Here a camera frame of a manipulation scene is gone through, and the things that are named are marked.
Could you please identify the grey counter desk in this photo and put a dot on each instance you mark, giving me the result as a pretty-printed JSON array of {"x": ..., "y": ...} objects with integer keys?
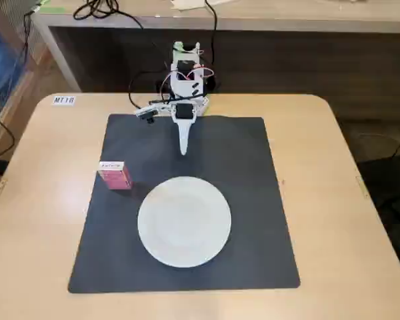
[{"x": 253, "y": 23}]

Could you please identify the white paper sheets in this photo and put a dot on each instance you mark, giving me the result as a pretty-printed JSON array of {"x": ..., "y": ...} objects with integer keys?
[{"x": 186, "y": 4}]

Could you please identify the blue plastic bin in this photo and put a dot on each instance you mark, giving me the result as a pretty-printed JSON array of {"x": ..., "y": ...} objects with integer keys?
[{"x": 1, "y": 63}]

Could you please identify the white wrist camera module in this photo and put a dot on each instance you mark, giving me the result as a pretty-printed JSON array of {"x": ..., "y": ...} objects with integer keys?
[{"x": 147, "y": 111}]

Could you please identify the white round dish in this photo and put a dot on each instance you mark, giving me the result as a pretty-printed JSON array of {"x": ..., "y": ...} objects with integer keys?
[{"x": 184, "y": 221}]

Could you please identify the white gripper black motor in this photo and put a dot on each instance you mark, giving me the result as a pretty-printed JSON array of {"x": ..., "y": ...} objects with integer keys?
[{"x": 184, "y": 128}]

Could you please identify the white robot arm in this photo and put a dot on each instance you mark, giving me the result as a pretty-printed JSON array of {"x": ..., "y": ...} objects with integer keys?
[{"x": 186, "y": 85}]

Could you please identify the dark grey square mat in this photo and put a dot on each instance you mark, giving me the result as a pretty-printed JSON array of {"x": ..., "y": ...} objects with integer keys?
[{"x": 186, "y": 166}]

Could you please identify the green tape strip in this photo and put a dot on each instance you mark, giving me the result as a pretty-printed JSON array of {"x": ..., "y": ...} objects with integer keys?
[{"x": 51, "y": 10}]

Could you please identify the small juice carton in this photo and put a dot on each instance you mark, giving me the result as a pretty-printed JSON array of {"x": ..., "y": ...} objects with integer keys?
[{"x": 116, "y": 176}]

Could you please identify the white MT18 label sticker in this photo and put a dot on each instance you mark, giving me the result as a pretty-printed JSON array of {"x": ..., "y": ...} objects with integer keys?
[{"x": 64, "y": 100}]

